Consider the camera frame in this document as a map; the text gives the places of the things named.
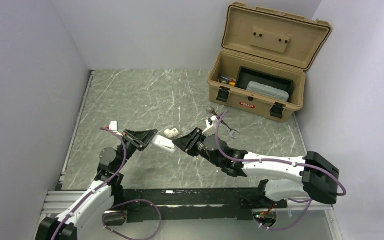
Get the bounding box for black toolbox right latch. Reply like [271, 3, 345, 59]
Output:
[270, 102, 286, 119]

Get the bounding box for black toolbox latch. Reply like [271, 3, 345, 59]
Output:
[216, 86, 230, 103]
[270, 102, 286, 119]

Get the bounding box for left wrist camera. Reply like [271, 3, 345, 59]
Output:
[107, 120, 119, 132]

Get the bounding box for silver open-end wrench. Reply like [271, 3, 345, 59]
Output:
[206, 106, 240, 139]

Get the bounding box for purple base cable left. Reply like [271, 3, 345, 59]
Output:
[101, 198, 163, 240]

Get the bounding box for black tray in toolbox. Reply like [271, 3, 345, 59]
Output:
[236, 66, 294, 97]

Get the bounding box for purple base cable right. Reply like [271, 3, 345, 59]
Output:
[253, 197, 313, 232]

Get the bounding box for black toolbox left latch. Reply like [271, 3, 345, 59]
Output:
[216, 86, 230, 103]

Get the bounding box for tan plastic toolbox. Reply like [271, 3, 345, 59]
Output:
[207, 2, 333, 123]

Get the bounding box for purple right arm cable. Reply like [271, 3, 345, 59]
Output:
[214, 110, 348, 197]

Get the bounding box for white remote control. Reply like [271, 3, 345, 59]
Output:
[151, 134, 176, 153]

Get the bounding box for yellow tool in toolbox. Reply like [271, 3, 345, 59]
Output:
[218, 75, 237, 87]

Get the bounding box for grey plastic case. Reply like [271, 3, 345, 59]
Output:
[246, 81, 290, 102]

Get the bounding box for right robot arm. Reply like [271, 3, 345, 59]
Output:
[173, 128, 340, 208]

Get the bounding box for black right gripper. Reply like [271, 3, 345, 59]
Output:
[172, 127, 222, 168]

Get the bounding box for white plastic pipe elbow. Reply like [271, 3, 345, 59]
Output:
[163, 128, 180, 139]

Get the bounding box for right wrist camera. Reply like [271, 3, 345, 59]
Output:
[202, 115, 218, 136]

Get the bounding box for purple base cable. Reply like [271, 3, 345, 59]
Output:
[253, 197, 313, 232]
[101, 198, 163, 240]

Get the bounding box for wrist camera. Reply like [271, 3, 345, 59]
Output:
[107, 120, 119, 132]
[202, 115, 218, 136]

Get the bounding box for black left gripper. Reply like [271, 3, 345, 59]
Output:
[115, 128, 158, 172]

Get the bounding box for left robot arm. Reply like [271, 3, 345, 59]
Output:
[35, 127, 158, 240]

